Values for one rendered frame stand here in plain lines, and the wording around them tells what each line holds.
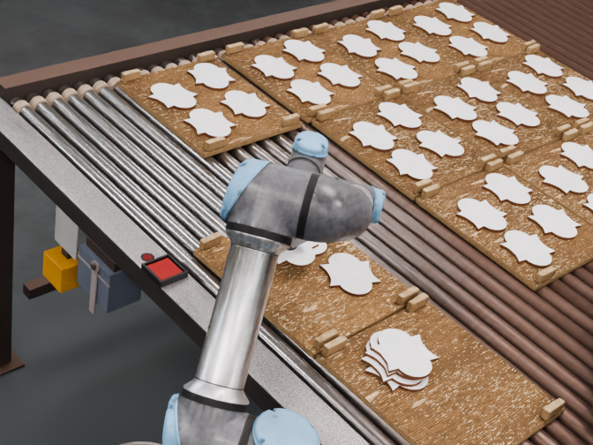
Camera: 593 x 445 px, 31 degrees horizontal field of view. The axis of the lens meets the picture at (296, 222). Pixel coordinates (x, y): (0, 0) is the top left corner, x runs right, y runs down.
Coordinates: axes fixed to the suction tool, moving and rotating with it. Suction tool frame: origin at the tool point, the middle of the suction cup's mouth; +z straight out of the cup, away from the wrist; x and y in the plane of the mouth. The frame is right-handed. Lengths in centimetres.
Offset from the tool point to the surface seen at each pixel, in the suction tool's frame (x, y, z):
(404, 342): -1.0, -36.8, -1.3
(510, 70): -133, 34, 13
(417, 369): 2.8, -44.0, -1.9
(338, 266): -9.2, -8.8, 3.3
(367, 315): -3.4, -24.3, 2.9
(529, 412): -11, -64, 1
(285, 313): 12.3, -13.8, 2.8
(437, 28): -131, 65, 13
